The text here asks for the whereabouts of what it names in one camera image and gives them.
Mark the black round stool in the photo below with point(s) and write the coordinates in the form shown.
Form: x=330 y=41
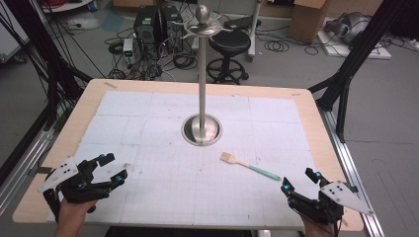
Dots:
x=229 y=56

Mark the black metal frame stand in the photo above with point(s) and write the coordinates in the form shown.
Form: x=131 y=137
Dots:
x=42 y=49
x=357 y=62

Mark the cardboard box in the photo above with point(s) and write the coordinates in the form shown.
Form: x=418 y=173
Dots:
x=308 y=19

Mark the person's left hand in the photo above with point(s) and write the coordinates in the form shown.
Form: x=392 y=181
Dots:
x=73 y=212

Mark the white pole stand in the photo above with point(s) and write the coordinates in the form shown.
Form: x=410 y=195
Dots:
x=255 y=29

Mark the white grid mat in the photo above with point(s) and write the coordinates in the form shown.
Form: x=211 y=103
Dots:
x=194 y=158

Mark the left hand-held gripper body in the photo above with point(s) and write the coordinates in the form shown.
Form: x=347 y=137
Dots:
x=77 y=184

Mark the black computer tower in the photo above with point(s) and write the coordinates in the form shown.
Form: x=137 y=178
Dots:
x=146 y=28
x=173 y=24

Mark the aluminium rail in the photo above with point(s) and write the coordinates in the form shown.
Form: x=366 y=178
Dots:
x=21 y=164
x=351 y=171

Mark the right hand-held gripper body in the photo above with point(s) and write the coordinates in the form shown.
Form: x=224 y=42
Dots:
x=329 y=202

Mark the person's right hand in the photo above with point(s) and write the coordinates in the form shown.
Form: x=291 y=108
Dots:
x=317 y=227

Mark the small power supply unit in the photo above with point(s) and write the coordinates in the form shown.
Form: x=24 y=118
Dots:
x=128 y=49

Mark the silver metal utensil stand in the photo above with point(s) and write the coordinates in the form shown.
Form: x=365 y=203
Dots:
x=202 y=98

